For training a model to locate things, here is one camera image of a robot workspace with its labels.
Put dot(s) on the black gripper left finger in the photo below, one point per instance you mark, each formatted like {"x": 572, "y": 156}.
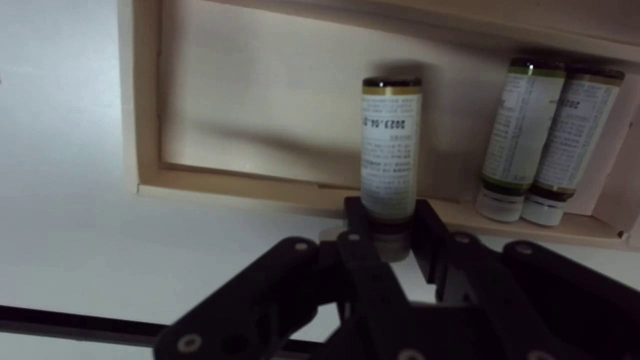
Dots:
{"x": 320, "y": 300}

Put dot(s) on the white label bottle black cap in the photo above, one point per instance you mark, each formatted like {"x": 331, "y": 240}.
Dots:
{"x": 521, "y": 141}
{"x": 391, "y": 152}
{"x": 572, "y": 146}

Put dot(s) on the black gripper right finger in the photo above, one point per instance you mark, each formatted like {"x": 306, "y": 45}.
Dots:
{"x": 533, "y": 306}

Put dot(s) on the two-compartment wooden box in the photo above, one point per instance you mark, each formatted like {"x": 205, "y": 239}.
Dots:
{"x": 267, "y": 121}

